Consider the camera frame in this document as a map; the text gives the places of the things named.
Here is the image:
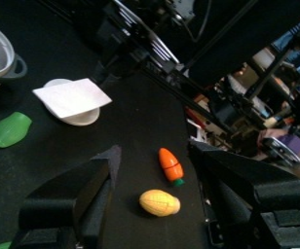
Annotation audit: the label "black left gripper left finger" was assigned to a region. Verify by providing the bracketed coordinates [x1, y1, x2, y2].
[9, 144, 124, 249]

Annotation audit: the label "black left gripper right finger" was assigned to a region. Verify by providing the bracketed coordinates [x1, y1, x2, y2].
[188, 139, 300, 249]

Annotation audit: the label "person's hand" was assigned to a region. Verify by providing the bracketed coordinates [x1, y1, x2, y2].
[256, 127, 290, 148]

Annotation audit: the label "white bowl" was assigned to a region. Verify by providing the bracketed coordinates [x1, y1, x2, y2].
[41, 78, 103, 126]

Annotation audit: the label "yellow toy corn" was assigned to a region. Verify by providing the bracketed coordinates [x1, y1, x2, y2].
[139, 189, 183, 218]

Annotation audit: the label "orange toy carrot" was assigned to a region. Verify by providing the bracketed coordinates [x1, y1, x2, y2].
[159, 147, 187, 188]

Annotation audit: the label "green toy pepper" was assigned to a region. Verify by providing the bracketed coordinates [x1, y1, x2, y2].
[0, 111, 33, 149]

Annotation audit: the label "silver leader arm handle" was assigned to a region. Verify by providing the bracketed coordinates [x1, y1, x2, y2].
[263, 136, 300, 169]

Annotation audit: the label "black hanging cable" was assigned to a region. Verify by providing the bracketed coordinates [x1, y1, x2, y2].
[191, 0, 215, 44]

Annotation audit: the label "black diagonal frame pole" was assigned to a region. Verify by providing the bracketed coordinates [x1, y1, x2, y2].
[181, 0, 260, 72]

